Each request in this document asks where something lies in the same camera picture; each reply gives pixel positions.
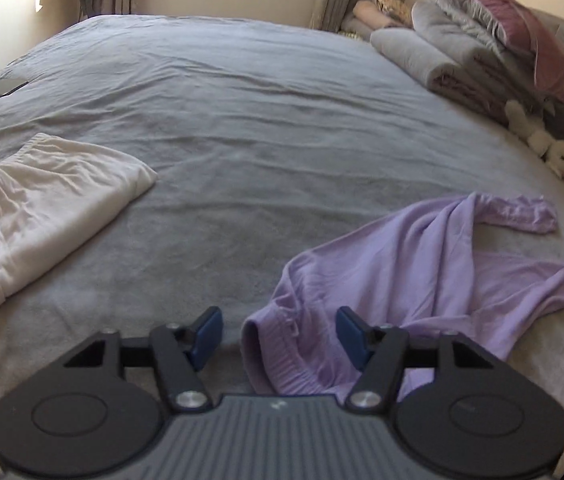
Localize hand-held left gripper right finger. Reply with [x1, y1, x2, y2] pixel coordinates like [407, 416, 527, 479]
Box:
[336, 306, 505, 415]

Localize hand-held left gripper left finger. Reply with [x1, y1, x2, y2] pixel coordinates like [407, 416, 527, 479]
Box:
[57, 306, 223, 413]

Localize lilac pants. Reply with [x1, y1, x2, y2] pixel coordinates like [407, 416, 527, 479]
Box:
[241, 192, 564, 396]

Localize cream white pants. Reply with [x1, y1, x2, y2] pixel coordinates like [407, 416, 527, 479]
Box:
[0, 132, 159, 310]

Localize white plush dog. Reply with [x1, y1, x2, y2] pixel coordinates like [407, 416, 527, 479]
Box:
[505, 100, 564, 179]

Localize folded grey quilt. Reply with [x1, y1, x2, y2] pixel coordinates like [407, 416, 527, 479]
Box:
[412, 0, 557, 126]

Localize pink velvet pillow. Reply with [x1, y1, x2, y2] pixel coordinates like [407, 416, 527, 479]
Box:
[442, 0, 564, 108]

